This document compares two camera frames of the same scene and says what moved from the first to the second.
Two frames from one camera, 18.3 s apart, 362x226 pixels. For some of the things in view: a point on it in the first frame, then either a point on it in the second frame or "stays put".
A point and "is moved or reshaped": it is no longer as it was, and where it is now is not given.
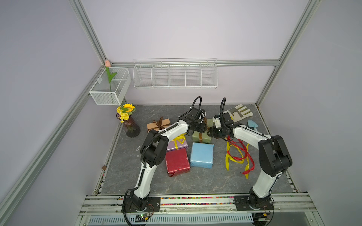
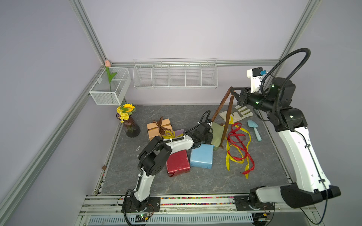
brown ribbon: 200,133 is moved or reshaped
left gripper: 203,129 → 209,141
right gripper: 211,132 → 244,98
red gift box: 177,162 stays put
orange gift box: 158,125 stays put
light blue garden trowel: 251,124 stays put
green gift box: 206,138 is moved or reshaped
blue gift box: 202,155 stays put
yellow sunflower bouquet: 125,111 stays put
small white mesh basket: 100,91 stays put
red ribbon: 240,143 stays put
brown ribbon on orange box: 160,125 stays put
